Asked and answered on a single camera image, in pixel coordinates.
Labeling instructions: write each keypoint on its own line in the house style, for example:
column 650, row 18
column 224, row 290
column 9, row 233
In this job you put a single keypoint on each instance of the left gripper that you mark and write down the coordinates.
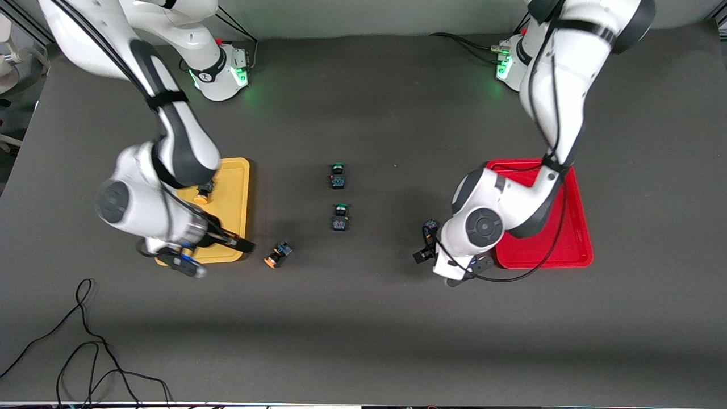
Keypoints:
column 430, row 239

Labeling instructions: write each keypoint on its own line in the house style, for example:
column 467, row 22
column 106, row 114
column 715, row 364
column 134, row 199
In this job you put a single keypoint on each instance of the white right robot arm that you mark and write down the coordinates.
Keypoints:
column 182, row 142

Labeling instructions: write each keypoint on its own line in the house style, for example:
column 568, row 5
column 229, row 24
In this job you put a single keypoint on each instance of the red plastic tray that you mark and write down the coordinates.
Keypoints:
column 573, row 238

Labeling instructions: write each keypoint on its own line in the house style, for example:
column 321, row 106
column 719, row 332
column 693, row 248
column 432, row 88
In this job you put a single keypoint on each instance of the white equipment frame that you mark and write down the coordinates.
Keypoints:
column 8, row 74

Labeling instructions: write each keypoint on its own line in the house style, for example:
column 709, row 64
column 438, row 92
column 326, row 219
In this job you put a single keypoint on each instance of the yellow push button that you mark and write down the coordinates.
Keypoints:
column 201, row 197
column 272, row 261

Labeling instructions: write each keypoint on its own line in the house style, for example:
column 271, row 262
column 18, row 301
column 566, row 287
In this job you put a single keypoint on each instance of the green push button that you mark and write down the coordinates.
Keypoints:
column 338, row 176
column 341, row 218

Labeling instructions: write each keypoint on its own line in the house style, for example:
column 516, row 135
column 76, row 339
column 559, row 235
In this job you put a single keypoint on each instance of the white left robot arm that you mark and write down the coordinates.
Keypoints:
column 568, row 68

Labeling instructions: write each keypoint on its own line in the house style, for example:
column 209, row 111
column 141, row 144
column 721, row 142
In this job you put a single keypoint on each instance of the yellow plastic tray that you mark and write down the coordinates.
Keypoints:
column 233, row 193

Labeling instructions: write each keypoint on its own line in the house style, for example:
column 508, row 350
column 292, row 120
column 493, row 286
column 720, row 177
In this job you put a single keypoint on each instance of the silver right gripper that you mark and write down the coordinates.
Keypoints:
column 214, row 237

